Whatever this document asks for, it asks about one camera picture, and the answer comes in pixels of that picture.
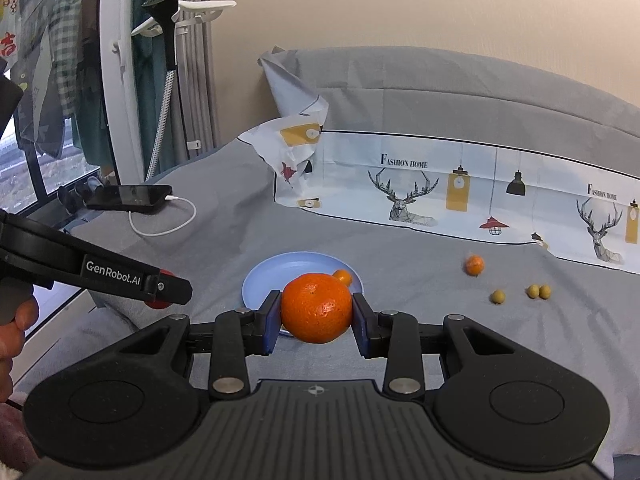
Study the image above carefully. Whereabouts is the black smartphone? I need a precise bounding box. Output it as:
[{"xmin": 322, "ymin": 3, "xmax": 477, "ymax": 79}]
[{"xmin": 85, "ymin": 185, "xmax": 173, "ymax": 211}]

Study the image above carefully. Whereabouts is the dark shoe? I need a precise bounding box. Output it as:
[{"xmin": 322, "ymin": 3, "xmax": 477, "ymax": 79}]
[{"xmin": 57, "ymin": 185, "xmax": 89, "ymax": 213}]

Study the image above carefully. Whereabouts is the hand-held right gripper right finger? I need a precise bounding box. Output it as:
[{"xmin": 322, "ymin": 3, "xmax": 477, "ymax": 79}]
[{"xmin": 351, "ymin": 291, "xmax": 531, "ymax": 401}]

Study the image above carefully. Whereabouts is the grey curtain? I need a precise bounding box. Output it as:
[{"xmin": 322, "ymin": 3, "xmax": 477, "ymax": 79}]
[{"xmin": 160, "ymin": 0, "xmax": 222, "ymax": 171}]

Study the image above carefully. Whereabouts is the white charging cable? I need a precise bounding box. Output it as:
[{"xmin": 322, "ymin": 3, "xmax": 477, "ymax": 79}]
[{"xmin": 129, "ymin": 195, "xmax": 197, "ymax": 237}]

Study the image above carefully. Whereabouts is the person's left hand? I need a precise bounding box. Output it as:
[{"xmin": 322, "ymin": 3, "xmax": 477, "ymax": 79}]
[{"xmin": 0, "ymin": 299, "xmax": 40, "ymax": 403}]

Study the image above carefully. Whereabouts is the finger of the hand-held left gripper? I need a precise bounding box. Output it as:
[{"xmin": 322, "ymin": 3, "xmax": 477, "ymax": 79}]
[{"xmin": 144, "ymin": 269, "xmax": 194, "ymax": 307}]

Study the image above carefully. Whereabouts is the garment steamer wand with hose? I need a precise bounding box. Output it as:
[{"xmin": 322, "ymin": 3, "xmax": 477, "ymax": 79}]
[{"xmin": 141, "ymin": 0, "xmax": 179, "ymax": 182}]

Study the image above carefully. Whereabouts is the deer printed white pillowcase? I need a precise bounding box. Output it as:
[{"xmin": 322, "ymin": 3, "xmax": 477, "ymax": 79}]
[{"xmin": 239, "ymin": 46, "xmax": 640, "ymax": 276}]

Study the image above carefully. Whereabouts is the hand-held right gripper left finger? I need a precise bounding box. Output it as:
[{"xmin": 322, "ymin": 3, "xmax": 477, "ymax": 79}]
[{"xmin": 107, "ymin": 289, "xmax": 283, "ymax": 401}]

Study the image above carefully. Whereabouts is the plaid hanging shirt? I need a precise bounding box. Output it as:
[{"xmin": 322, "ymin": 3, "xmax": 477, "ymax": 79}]
[{"xmin": 15, "ymin": 0, "xmax": 83, "ymax": 161}]

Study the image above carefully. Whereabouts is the blue plastic plate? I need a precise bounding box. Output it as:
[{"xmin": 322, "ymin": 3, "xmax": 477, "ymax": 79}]
[{"xmin": 241, "ymin": 252, "xmax": 364, "ymax": 337}]

